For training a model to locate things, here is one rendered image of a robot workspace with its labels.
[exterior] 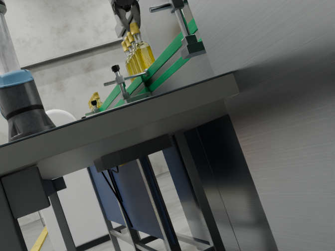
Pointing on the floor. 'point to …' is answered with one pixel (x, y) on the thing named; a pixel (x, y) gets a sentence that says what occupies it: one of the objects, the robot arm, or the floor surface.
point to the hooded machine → (76, 205)
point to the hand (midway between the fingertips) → (133, 26)
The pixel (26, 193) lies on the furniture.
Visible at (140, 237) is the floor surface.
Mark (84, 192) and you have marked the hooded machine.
